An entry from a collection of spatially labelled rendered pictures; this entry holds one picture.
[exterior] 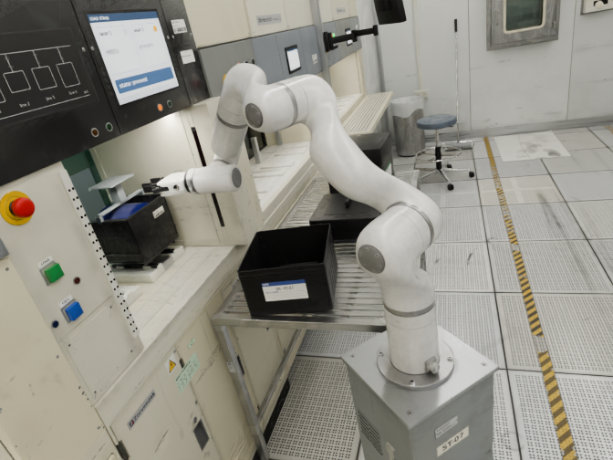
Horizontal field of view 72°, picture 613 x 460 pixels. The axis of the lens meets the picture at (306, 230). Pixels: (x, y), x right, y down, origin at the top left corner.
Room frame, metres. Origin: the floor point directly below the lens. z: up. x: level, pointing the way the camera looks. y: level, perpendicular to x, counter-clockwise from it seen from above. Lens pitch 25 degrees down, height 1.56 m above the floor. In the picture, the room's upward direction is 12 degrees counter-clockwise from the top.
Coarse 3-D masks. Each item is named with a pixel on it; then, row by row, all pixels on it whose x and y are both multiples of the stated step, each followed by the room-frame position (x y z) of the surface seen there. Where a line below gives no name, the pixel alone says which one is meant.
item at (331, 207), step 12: (324, 204) 1.70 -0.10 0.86; (336, 204) 1.67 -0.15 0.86; (348, 204) 1.62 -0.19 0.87; (360, 204) 1.62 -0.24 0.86; (312, 216) 1.60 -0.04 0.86; (324, 216) 1.57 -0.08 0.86; (336, 216) 1.55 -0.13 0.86; (348, 216) 1.53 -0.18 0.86; (360, 216) 1.50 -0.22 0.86; (372, 216) 1.48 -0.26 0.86; (336, 228) 1.52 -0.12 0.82; (348, 228) 1.50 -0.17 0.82; (360, 228) 1.49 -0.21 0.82; (336, 240) 1.53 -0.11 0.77; (348, 240) 1.51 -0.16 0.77
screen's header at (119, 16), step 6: (138, 12) 1.34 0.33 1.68; (144, 12) 1.36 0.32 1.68; (150, 12) 1.39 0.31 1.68; (90, 18) 1.16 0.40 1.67; (96, 18) 1.18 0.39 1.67; (102, 18) 1.20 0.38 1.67; (108, 18) 1.22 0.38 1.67; (114, 18) 1.24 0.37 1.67; (120, 18) 1.26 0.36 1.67; (126, 18) 1.28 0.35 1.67; (132, 18) 1.31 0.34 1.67; (138, 18) 1.33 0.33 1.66; (144, 18) 1.36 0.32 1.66
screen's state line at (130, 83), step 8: (152, 72) 1.32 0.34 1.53; (160, 72) 1.35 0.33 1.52; (168, 72) 1.39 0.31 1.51; (120, 80) 1.19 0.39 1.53; (128, 80) 1.21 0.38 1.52; (136, 80) 1.24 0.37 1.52; (144, 80) 1.27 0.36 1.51; (152, 80) 1.31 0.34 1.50; (160, 80) 1.34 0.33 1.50; (120, 88) 1.18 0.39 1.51; (128, 88) 1.20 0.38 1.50; (136, 88) 1.23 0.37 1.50
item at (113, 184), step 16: (112, 176) 1.50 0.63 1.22; (128, 176) 1.45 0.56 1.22; (112, 192) 1.42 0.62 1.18; (112, 208) 1.38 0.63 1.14; (144, 208) 1.38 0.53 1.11; (160, 208) 1.45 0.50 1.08; (96, 224) 1.35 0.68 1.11; (112, 224) 1.32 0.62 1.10; (128, 224) 1.30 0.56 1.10; (144, 224) 1.36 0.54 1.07; (160, 224) 1.42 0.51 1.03; (112, 240) 1.33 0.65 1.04; (128, 240) 1.31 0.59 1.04; (144, 240) 1.33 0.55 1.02; (160, 240) 1.40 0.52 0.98; (112, 256) 1.34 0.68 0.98; (128, 256) 1.32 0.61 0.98; (144, 256) 1.31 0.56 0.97
